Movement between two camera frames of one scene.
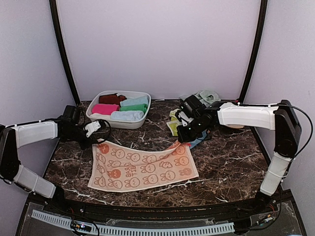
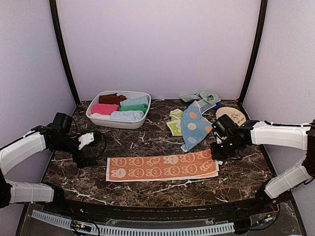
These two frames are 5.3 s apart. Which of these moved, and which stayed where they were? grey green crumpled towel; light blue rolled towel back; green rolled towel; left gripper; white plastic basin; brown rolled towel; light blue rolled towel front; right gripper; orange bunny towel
Moved: left gripper; right gripper; orange bunny towel
Stayed: light blue rolled towel front; grey green crumpled towel; white plastic basin; brown rolled towel; light blue rolled towel back; green rolled towel
